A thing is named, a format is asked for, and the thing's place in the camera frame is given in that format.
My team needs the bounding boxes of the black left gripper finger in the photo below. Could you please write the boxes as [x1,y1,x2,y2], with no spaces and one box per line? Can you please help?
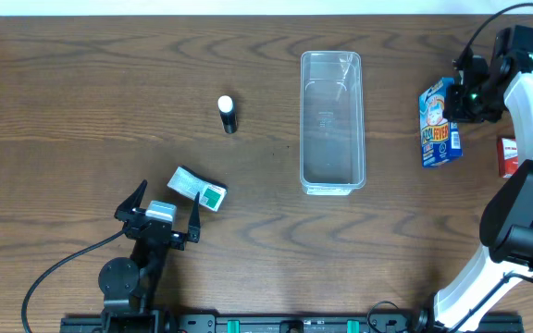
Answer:
[187,193,201,243]
[114,179,147,221]

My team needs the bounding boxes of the blue Kool Fever box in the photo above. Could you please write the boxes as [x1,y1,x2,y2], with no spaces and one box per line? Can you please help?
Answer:
[419,78,463,168]

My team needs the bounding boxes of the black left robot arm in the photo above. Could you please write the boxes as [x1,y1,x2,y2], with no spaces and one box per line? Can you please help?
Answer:
[98,180,201,333]

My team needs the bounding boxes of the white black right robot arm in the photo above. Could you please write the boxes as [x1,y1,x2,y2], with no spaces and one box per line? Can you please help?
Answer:
[413,25,533,332]

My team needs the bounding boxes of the clear plastic container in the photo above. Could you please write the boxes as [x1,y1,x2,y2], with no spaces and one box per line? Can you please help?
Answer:
[300,51,366,196]

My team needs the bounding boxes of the white green medicine box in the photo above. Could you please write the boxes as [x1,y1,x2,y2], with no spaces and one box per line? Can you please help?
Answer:
[167,166,228,212]

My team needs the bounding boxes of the red white small box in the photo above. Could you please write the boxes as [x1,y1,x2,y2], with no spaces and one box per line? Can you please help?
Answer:
[497,137,518,179]

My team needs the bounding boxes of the dark bottle white cap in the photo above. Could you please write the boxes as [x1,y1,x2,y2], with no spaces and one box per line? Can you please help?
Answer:
[217,95,238,134]

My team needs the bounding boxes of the black mounting rail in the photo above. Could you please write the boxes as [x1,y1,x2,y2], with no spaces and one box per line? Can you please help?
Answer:
[60,313,526,333]

